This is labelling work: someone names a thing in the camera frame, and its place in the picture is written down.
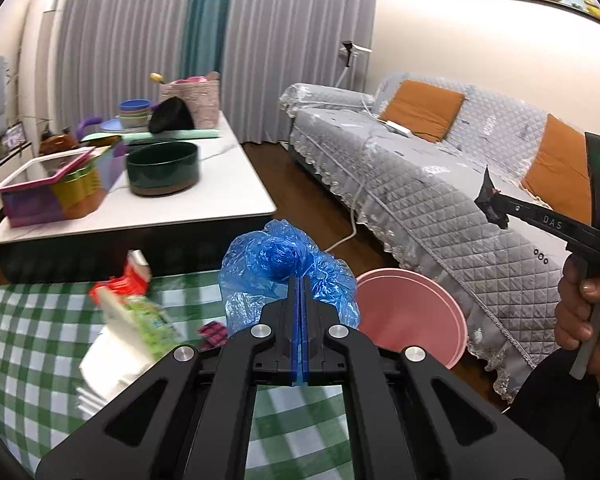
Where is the teal curtain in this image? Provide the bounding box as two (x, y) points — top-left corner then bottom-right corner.
(182, 0), (237, 78)

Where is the grey curtain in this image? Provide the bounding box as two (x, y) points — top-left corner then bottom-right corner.
(55, 0), (201, 126)
(220, 0), (381, 146)

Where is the small picture frame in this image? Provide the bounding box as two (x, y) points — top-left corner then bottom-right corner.
(2, 125), (28, 150)

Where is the purple handled container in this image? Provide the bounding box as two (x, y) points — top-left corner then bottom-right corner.
(75, 116), (103, 141)

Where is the green checked tablecloth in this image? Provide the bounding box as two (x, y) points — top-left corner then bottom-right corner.
(0, 270), (358, 480)

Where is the colourful striped basket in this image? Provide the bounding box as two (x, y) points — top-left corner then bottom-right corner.
(0, 140), (128, 228)

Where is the red green snack wrapper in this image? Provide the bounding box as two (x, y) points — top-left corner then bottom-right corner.
(96, 287), (156, 361)

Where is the black and red wrapper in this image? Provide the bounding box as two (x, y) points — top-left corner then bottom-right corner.
(474, 166), (511, 230)

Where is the lavender plate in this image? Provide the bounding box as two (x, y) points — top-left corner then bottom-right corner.
(99, 117), (131, 135)

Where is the sofa with grey quilted cover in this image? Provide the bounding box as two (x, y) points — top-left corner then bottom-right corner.
(279, 71), (600, 403)

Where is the mint green tray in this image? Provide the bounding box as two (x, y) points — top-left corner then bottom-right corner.
(80, 127), (222, 143)

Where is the white standing air conditioner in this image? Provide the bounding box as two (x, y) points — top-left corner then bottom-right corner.
(17, 0), (73, 136)

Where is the white-topped coffee table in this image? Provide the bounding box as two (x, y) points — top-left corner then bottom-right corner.
(0, 110), (279, 286)

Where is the pink woven basket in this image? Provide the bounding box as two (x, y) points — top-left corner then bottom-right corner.
(159, 72), (222, 131)

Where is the white power strip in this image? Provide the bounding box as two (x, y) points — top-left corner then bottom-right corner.
(378, 119), (413, 137)

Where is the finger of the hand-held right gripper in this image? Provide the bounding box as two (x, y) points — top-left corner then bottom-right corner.
(500, 192), (600, 252)

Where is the red white packet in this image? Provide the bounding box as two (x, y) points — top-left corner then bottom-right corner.
(91, 250), (153, 306)

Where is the dark red checked packet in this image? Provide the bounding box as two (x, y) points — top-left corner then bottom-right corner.
(197, 322), (229, 352)

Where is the pink plastic basin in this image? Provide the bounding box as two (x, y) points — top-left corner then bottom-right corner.
(354, 268), (468, 371)

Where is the orange cushion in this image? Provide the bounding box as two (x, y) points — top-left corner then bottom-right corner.
(520, 113), (598, 211)
(380, 79), (467, 143)

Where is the person's right hand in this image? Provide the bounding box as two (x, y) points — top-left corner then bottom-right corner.
(554, 255), (600, 396)

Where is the dark green round bowl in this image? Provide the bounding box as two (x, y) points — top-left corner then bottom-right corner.
(126, 141), (201, 197)

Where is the brown teapot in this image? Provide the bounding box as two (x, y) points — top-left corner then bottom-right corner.
(39, 130), (83, 157)

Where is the blue plastic bag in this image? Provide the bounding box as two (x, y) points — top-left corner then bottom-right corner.
(218, 219), (361, 341)

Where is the black hat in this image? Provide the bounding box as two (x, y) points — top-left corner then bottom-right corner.
(148, 96), (196, 134)

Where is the stack of pastel bowls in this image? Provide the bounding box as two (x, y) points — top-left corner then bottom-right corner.
(117, 98), (153, 131)

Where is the white floor stand lamp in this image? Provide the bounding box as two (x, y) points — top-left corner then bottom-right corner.
(330, 40), (373, 91)

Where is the white power cable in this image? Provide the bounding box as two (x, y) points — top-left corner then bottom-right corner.
(324, 180), (366, 255)

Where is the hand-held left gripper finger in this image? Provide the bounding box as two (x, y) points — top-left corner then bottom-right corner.
(300, 275), (566, 480)
(35, 275), (301, 480)

